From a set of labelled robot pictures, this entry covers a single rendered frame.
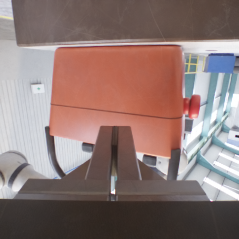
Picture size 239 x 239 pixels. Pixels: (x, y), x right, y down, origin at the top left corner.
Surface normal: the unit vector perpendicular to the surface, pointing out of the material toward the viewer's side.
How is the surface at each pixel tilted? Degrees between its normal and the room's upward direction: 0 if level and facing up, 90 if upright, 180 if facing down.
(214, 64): 90
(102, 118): 97
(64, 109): 97
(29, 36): 90
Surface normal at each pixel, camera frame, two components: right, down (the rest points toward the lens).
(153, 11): -0.36, 0.27
